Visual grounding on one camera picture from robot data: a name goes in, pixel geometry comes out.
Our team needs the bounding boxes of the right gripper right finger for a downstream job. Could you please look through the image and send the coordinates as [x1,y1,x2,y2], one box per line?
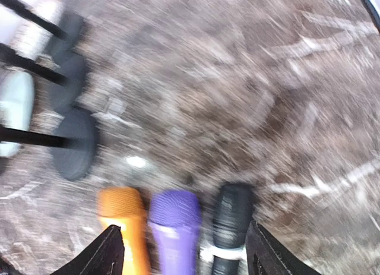
[245,220,320,275]

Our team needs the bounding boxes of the empty black microphone stand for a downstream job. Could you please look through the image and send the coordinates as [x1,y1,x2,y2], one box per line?
[1,0,85,64]

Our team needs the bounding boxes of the orange microphone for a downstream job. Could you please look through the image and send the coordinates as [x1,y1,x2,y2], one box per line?
[98,187,151,275]

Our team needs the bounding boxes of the floral patterned bowl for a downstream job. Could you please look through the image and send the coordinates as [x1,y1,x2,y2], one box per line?
[9,0,64,60]

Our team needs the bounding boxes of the black stand of purple microphone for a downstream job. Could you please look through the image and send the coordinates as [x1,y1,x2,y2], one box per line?
[1,43,88,115]

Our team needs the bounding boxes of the black microphone white ring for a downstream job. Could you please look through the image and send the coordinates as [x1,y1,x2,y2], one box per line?
[209,183,255,275]

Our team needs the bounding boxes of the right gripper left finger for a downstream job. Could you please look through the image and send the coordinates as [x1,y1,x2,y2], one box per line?
[52,225,125,275]

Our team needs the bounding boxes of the purple microphone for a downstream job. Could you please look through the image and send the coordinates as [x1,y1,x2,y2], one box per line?
[148,189,202,275]

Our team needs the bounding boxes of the light green plate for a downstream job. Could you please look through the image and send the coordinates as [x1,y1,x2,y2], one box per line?
[0,69,36,159]

